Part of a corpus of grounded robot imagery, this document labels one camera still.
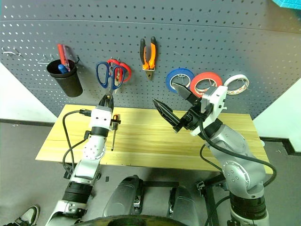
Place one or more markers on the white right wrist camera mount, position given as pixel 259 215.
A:
pixel 218 99

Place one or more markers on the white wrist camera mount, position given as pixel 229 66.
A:
pixel 101 117
pixel 218 99

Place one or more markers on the dark grey metal pegboard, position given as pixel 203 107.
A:
pixel 150 35

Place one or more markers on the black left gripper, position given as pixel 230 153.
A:
pixel 107 106

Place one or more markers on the black silver frame bracket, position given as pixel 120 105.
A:
pixel 200 188

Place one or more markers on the silver dark rounded shell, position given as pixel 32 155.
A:
pixel 185 204
pixel 122 197

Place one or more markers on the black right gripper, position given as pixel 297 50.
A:
pixel 190 120

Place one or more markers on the blue marker pen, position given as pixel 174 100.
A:
pixel 62 69

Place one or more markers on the light wooden table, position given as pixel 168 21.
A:
pixel 152 150

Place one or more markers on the black plastic cup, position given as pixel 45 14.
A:
pixel 70 87

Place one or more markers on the black cup hanger clip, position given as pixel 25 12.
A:
pixel 77 58

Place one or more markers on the orange black pliers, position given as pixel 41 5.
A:
pixel 152 54

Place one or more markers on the teal foam block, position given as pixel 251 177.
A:
pixel 288 2

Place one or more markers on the white tape roll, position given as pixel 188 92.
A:
pixel 235 77

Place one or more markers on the red tape roll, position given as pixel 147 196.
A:
pixel 204 75

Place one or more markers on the black metal table frame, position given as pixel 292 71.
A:
pixel 211 200

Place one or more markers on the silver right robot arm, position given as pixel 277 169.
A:
pixel 237 164

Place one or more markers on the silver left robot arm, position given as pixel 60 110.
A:
pixel 91 150

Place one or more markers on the red and blue pens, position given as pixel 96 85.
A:
pixel 61 53

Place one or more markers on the orange black screwdriver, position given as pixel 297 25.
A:
pixel 113 139

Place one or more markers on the black white sneaker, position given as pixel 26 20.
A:
pixel 29 214

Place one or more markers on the dark curved rim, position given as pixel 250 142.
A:
pixel 131 220

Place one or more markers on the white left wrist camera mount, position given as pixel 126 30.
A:
pixel 101 117

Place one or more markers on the blue tape roll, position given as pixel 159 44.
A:
pixel 168 81

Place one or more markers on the small black floor object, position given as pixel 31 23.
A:
pixel 107 179

